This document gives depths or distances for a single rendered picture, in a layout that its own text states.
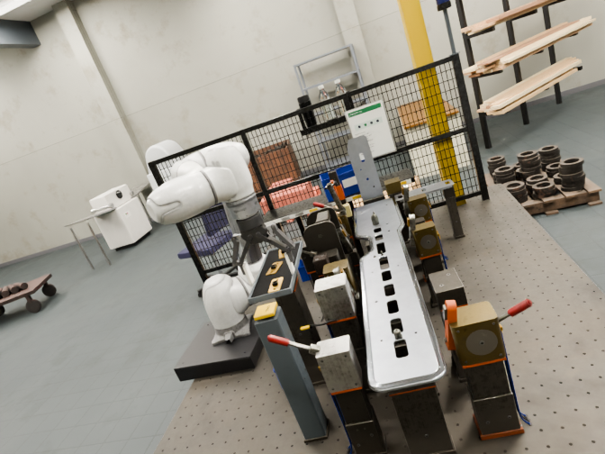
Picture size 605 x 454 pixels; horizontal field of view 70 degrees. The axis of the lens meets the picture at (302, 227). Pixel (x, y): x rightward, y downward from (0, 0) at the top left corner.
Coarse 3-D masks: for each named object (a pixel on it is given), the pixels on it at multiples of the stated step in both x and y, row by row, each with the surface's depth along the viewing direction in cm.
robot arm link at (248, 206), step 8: (240, 200) 120; (248, 200) 121; (256, 200) 123; (232, 208) 121; (240, 208) 121; (248, 208) 121; (256, 208) 123; (232, 216) 123; (240, 216) 122; (248, 216) 123
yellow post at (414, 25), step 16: (400, 0) 226; (416, 0) 225; (416, 16) 228; (416, 32) 231; (416, 48) 233; (416, 64) 236; (432, 96) 242; (432, 112) 244; (432, 128) 248; (448, 144) 250; (448, 160) 253; (448, 176) 256
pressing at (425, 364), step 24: (360, 216) 213; (384, 216) 202; (384, 240) 177; (360, 264) 163; (408, 264) 152; (408, 288) 137; (384, 312) 129; (408, 312) 125; (384, 336) 118; (408, 336) 115; (432, 336) 112; (384, 360) 109; (408, 360) 106; (432, 360) 103; (384, 384) 102; (408, 384) 100
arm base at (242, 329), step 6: (246, 318) 199; (252, 318) 207; (240, 324) 195; (246, 324) 198; (216, 330) 195; (222, 330) 193; (228, 330) 193; (234, 330) 193; (240, 330) 194; (246, 330) 194; (216, 336) 196; (222, 336) 194; (228, 336) 190; (234, 336) 193; (240, 336) 193; (246, 336) 192; (216, 342) 193; (228, 342) 191
